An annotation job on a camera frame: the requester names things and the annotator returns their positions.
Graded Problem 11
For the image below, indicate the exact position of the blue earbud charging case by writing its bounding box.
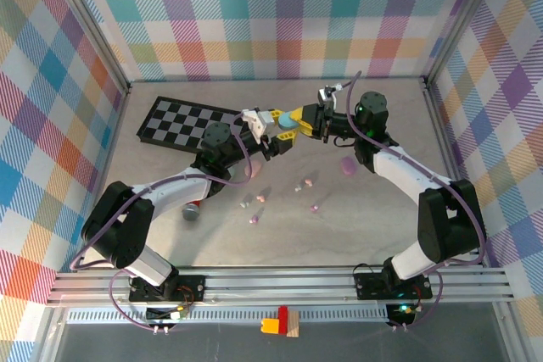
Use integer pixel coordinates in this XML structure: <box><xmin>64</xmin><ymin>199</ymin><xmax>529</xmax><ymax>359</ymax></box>
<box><xmin>277</xmin><ymin>110</ymin><xmax>301</xmax><ymax>131</ymax></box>

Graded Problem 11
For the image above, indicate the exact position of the black grey folding chessboard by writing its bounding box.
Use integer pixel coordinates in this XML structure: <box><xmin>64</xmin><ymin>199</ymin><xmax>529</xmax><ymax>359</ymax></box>
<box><xmin>135</xmin><ymin>96</ymin><xmax>249</xmax><ymax>153</ymax></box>

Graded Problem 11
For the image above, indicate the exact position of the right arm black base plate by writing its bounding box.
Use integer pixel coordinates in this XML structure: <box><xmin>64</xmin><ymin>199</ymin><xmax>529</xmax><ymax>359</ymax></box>
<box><xmin>354</xmin><ymin>264</ymin><xmax>434</xmax><ymax>300</ymax></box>

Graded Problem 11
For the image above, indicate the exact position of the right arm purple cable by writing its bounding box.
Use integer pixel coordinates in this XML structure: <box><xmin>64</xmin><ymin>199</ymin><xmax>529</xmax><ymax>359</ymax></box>
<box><xmin>345</xmin><ymin>70</ymin><xmax>489</xmax><ymax>333</ymax></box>

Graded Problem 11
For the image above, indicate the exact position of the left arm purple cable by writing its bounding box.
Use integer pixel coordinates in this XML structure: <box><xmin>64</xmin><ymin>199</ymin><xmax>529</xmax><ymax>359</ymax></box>
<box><xmin>70</xmin><ymin>109</ymin><xmax>260</xmax><ymax>333</ymax></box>

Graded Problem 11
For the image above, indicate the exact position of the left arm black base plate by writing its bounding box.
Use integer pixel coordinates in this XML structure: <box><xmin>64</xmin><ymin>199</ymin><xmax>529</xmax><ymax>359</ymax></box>
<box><xmin>128</xmin><ymin>275</ymin><xmax>207</xmax><ymax>304</ymax></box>

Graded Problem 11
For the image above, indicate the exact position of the aluminium side floor rail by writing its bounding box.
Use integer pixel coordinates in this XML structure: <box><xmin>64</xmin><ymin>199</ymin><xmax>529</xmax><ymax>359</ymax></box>
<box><xmin>419</xmin><ymin>77</ymin><xmax>517</xmax><ymax>295</ymax></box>
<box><xmin>76</xmin><ymin>81</ymin><xmax>132</xmax><ymax>274</ymax></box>

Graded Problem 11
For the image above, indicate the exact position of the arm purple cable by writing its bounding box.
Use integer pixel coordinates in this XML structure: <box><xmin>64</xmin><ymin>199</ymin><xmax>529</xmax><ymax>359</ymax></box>
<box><xmin>70</xmin><ymin>109</ymin><xmax>260</xmax><ymax>333</ymax></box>
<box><xmin>345</xmin><ymin>70</ymin><xmax>489</xmax><ymax>333</ymax></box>

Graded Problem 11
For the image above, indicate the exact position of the aluminium mounting rail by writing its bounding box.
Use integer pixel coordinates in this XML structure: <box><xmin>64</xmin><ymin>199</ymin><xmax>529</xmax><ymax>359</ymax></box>
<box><xmin>46</xmin><ymin>266</ymin><xmax>517</xmax><ymax>309</ymax></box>

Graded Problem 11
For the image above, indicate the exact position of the slotted grey cable duct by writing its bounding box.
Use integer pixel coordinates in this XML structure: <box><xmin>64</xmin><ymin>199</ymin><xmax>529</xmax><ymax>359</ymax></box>
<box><xmin>65</xmin><ymin>305</ymin><xmax>394</xmax><ymax>326</ymax></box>

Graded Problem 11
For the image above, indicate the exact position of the wooden block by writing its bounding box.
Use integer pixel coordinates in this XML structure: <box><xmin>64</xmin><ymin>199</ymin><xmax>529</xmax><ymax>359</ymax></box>
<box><xmin>286</xmin><ymin>310</ymin><xmax>300</xmax><ymax>339</ymax></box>

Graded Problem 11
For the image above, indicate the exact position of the aluminium frame post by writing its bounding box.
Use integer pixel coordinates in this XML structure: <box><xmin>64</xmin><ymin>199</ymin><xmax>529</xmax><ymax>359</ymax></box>
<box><xmin>422</xmin><ymin>0</ymin><xmax>510</xmax><ymax>90</ymax></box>
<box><xmin>42</xmin><ymin>0</ymin><xmax>132</xmax><ymax>96</ymax></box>

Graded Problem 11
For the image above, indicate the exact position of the pink earbud charging case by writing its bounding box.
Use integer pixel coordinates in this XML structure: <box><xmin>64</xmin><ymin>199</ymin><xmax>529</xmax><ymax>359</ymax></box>
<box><xmin>244</xmin><ymin>159</ymin><xmax>264</xmax><ymax>179</ymax></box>

